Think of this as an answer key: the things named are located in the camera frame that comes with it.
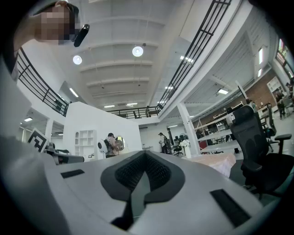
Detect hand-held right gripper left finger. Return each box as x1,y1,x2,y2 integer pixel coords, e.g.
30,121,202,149
45,150,147,235

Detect person's head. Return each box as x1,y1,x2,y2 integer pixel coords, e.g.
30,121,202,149
13,0,80,53

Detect black office chair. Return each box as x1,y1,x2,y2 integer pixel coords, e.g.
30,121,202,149
229,105,294,198

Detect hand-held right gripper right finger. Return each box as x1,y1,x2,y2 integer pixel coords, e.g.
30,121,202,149
128,150,264,235

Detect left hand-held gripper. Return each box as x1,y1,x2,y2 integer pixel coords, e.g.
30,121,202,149
27,128,85,165

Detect black balcony railing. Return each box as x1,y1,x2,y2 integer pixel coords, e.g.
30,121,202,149
107,0,232,119
17,47,70,117

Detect white column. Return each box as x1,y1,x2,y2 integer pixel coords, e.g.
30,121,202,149
176,102,201,155

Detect pink floral tablecloth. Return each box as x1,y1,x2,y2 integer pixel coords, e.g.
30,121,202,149
183,152,237,178

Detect white shelf unit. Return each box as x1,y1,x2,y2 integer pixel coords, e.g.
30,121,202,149
74,129,98,159

